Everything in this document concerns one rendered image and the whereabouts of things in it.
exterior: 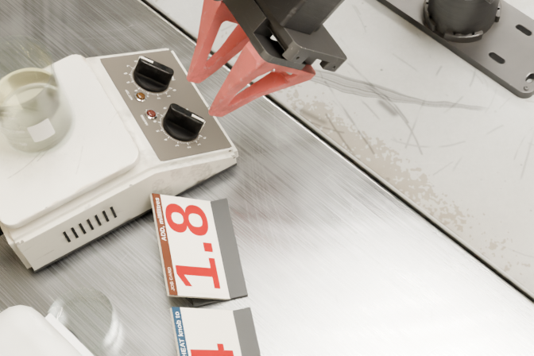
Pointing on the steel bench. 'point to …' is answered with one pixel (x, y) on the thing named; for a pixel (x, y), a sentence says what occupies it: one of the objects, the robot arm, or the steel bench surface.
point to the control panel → (186, 90)
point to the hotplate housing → (114, 191)
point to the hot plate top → (68, 152)
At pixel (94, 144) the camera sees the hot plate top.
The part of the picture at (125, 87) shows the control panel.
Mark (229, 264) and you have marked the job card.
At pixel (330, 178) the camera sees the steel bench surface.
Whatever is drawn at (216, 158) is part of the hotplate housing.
